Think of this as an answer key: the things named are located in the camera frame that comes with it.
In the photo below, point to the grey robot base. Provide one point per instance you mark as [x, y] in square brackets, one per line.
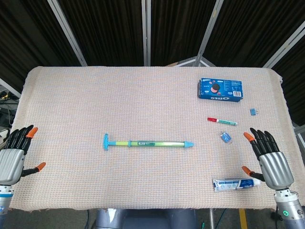
[140, 219]

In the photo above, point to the blue wrapped candy packet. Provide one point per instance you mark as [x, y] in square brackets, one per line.
[225, 137]

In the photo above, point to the woven beige table cloth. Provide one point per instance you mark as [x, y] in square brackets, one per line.
[147, 114]

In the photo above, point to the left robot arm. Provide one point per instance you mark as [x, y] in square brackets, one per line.
[4, 202]

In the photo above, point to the blue Oreo cookie box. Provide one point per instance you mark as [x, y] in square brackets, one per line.
[220, 90]

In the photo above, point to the red and green marker pen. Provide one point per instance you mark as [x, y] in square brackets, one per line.
[222, 121]

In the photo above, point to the blue green water squirter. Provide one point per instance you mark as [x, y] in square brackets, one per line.
[147, 143]

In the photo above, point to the white folding screen frame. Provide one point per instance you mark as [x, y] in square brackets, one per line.
[147, 31]

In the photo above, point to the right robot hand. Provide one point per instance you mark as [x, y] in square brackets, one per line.
[274, 167]

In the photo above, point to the small blue plastic clip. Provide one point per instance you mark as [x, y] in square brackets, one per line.
[254, 111]

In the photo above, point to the white blue toothpaste tube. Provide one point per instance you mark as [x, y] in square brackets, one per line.
[234, 184]

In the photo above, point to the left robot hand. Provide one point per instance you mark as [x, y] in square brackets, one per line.
[10, 164]

